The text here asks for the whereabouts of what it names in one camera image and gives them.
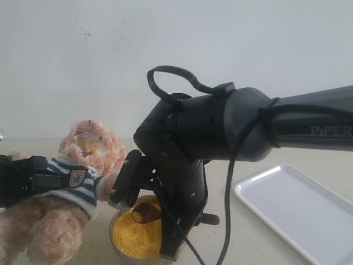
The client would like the dark wooden spoon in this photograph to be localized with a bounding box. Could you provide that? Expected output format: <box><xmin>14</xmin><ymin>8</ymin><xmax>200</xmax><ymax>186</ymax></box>
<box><xmin>131</xmin><ymin>203</ymin><xmax>220</xmax><ymax>225</ymax></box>

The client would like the white rectangular plastic tray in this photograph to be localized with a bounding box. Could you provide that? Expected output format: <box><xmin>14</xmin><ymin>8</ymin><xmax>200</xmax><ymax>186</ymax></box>
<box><xmin>233</xmin><ymin>165</ymin><xmax>352</xmax><ymax>264</ymax></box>

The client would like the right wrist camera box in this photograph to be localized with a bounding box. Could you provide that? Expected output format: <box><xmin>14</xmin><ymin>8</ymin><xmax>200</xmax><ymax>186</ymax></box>
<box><xmin>108</xmin><ymin>150</ymin><xmax>142</xmax><ymax>211</ymax></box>

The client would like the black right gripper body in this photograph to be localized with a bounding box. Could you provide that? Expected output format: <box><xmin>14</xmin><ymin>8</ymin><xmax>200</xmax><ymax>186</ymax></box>
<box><xmin>153</xmin><ymin>159</ymin><xmax>208</xmax><ymax>235</ymax></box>

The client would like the pink teddy bear striped sweater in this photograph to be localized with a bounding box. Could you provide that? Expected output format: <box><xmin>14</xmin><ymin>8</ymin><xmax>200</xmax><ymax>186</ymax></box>
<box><xmin>0</xmin><ymin>118</ymin><xmax>128</xmax><ymax>265</ymax></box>

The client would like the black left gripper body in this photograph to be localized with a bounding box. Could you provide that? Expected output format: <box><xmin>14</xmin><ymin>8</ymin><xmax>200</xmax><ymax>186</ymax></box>
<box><xmin>1</xmin><ymin>155</ymin><xmax>34</xmax><ymax>208</ymax></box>

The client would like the steel bowl of yellow millet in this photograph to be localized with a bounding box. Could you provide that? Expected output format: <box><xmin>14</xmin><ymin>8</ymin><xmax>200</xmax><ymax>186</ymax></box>
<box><xmin>110</xmin><ymin>209</ymin><xmax>176</xmax><ymax>265</ymax></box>

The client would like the black camera cable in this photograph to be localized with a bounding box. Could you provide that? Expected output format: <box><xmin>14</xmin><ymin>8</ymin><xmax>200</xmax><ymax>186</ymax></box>
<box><xmin>147</xmin><ymin>65</ymin><xmax>282</xmax><ymax>265</ymax></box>

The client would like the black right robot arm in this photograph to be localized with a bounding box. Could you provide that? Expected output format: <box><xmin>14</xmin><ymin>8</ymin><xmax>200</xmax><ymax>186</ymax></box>
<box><xmin>133</xmin><ymin>86</ymin><xmax>352</xmax><ymax>264</ymax></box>

